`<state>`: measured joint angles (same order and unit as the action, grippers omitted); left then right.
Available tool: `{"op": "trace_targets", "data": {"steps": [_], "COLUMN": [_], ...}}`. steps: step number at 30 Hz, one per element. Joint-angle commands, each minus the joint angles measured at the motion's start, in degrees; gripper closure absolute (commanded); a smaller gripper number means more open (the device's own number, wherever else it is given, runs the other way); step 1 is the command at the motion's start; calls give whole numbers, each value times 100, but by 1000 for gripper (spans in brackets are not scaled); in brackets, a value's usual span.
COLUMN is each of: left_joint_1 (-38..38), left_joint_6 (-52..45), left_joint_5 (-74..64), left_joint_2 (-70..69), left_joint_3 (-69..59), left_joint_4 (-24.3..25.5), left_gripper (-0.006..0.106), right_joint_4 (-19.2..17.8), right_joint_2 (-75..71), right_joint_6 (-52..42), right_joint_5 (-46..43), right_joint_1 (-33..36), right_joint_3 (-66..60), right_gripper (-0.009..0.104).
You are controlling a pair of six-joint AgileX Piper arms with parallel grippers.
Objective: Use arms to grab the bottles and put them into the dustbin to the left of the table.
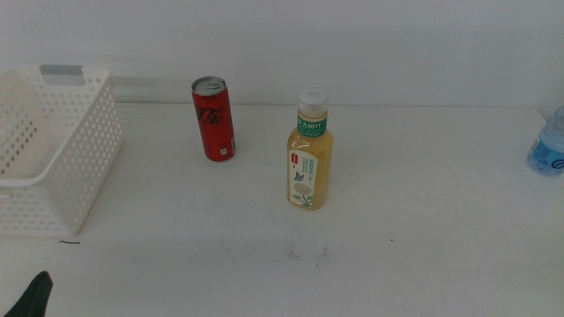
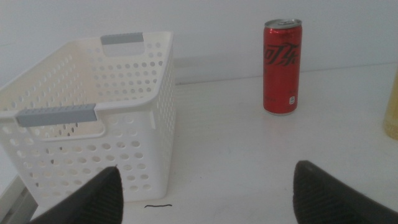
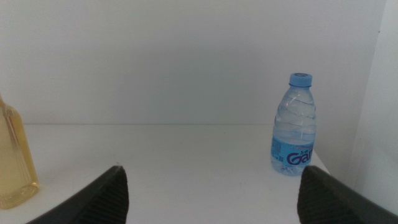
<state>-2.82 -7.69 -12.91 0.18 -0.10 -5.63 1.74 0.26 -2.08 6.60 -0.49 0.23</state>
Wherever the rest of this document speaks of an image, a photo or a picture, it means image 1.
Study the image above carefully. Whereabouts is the yellow tea bottle green label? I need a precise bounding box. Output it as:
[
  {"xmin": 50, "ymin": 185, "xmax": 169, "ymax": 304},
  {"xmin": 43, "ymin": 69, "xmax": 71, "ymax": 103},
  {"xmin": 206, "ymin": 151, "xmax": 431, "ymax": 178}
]
[{"xmin": 286, "ymin": 87, "xmax": 335, "ymax": 211}]

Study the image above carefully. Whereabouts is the red soda can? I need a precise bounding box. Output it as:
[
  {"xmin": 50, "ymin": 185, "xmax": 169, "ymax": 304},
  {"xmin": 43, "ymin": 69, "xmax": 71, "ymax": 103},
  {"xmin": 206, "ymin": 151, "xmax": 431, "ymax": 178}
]
[{"xmin": 190, "ymin": 76, "xmax": 237, "ymax": 163}]

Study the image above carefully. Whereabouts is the white perforated plastic basket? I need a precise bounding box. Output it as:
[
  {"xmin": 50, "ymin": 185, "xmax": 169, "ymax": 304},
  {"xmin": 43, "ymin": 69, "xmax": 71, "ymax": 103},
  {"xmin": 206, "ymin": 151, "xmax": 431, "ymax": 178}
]
[{"xmin": 0, "ymin": 64, "xmax": 124, "ymax": 238}]

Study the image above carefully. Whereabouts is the clear water bottle blue label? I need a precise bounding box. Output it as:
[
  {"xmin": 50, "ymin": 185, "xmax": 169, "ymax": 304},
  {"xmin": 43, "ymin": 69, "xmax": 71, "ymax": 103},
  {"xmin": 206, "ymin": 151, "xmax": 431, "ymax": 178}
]
[{"xmin": 526, "ymin": 104, "xmax": 564, "ymax": 178}]

